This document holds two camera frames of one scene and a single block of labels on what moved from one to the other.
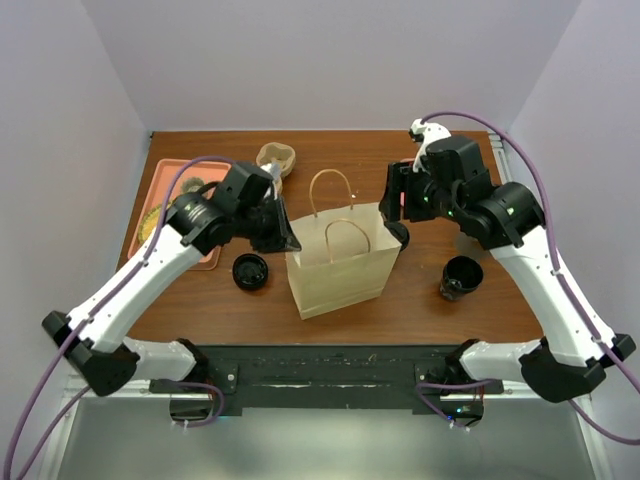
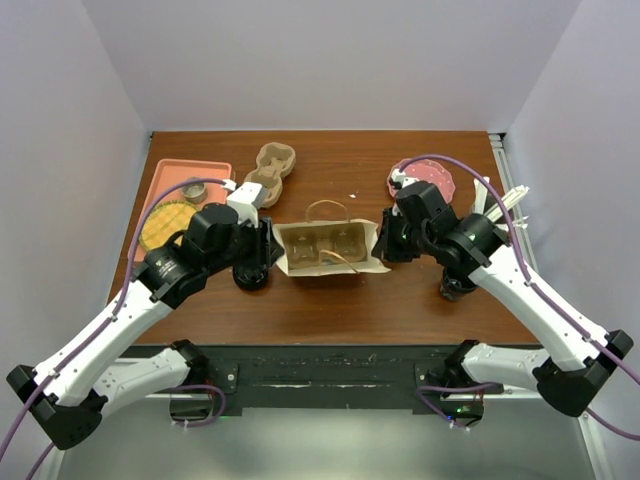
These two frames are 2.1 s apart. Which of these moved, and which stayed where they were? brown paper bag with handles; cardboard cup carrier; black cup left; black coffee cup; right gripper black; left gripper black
Moved: right gripper black; brown paper bag with handles; left gripper black
Stayed: cardboard cup carrier; black cup left; black coffee cup
